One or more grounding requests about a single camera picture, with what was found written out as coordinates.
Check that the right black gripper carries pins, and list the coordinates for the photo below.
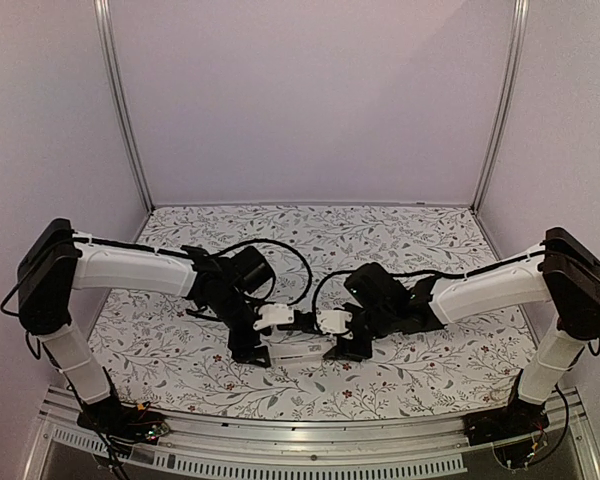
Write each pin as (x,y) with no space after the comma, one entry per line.
(348,344)

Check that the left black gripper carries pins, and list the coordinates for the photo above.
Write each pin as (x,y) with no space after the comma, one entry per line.
(237,345)

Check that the white remote control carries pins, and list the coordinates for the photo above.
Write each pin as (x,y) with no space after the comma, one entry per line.
(299,353)

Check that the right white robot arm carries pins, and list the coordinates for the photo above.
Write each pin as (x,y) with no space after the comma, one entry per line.
(559,270)

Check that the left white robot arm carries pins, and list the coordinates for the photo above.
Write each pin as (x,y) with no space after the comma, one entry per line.
(62,261)

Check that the floral table mat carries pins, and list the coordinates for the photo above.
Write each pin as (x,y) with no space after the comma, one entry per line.
(155,351)

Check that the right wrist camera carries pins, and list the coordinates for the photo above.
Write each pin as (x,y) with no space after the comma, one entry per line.
(334,323)

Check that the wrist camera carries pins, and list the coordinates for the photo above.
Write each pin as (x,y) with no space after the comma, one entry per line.
(282,316)
(334,323)

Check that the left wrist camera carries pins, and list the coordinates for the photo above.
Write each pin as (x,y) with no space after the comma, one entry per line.
(282,316)

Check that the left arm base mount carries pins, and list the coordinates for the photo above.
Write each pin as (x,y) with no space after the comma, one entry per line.
(130,424)

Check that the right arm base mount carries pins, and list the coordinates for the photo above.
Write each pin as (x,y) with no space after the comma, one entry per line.
(502,423)

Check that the front aluminium rail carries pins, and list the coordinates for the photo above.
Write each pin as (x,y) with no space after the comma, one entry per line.
(208,447)

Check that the right aluminium frame post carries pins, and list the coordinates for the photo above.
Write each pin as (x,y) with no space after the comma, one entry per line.
(496,136)

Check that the aluminium frame post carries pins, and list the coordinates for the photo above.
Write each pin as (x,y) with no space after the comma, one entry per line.
(496,136)
(104,22)

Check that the left aluminium frame post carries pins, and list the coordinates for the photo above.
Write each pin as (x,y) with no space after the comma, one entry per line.
(104,22)

